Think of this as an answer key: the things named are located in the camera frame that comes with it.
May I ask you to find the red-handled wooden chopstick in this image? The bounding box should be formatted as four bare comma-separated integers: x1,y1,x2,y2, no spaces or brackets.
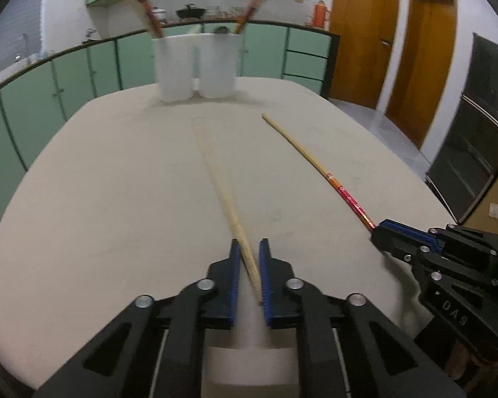
134,0,165,39
233,0,273,34
261,113,377,230
192,117,263,301

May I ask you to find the brown wooden door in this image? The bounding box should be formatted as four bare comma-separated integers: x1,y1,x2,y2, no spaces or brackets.
329,0,401,110
385,0,458,149

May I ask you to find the black glass display cabinet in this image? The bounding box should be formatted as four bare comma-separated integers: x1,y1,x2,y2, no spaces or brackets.
425,32,498,225

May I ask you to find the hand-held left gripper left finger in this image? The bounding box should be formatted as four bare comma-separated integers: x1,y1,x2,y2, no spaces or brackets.
33,238,242,398

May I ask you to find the green base cabinet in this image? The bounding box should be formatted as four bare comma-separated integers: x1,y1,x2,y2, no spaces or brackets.
0,20,341,253

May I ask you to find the orange thermos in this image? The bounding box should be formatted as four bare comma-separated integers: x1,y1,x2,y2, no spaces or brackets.
307,0,330,30

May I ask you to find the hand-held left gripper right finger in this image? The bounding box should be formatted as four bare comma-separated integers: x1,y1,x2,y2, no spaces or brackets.
258,238,467,398

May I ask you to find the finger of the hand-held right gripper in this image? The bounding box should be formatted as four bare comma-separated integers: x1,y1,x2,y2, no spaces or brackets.
377,219,446,248
371,228,431,265

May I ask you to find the black wok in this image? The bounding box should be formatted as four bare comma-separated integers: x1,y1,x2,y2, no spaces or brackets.
176,4,205,21

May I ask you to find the white plastic container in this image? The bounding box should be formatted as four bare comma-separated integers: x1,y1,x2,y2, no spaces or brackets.
151,35,197,102
196,32,240,99

